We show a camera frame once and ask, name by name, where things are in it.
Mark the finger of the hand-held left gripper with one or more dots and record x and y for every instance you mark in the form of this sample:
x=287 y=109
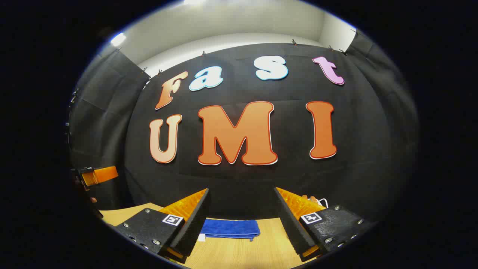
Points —
x=101 y=175

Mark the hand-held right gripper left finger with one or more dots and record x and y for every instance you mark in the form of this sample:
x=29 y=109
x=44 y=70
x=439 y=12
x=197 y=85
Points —
x=194 y=228

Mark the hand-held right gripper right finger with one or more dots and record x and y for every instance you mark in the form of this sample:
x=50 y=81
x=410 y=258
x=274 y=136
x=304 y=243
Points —
x=289 y=224

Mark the blue folded towel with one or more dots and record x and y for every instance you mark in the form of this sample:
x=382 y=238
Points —
x=231 y=228

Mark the black backdrop cloth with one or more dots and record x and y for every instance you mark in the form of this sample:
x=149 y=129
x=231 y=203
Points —
x=242 y=179

